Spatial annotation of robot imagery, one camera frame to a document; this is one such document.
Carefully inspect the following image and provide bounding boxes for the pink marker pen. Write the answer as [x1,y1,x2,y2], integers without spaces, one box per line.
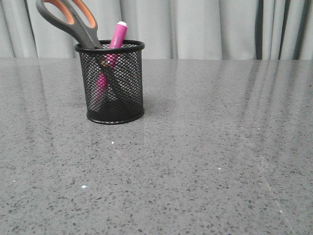
[96,21,128,103]

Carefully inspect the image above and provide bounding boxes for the grey orange scissors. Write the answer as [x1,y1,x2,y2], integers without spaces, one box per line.
[36,0,126,99]

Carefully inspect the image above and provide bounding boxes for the black mesh pen holder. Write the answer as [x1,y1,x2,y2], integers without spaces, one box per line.
[75,40,145,125]

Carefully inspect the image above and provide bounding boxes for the grey curtain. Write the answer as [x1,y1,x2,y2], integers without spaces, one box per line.
[0,0,313,60]

